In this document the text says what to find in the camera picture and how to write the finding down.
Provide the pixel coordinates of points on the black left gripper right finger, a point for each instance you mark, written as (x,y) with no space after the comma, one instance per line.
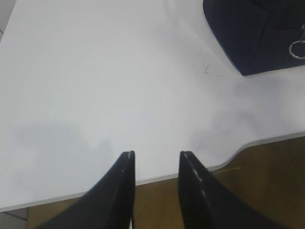
(207,204)

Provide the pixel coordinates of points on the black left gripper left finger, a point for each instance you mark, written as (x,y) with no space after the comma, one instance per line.
(108,205)

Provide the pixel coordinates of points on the navy blue lunch bag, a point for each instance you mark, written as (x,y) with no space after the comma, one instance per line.
(259,35)

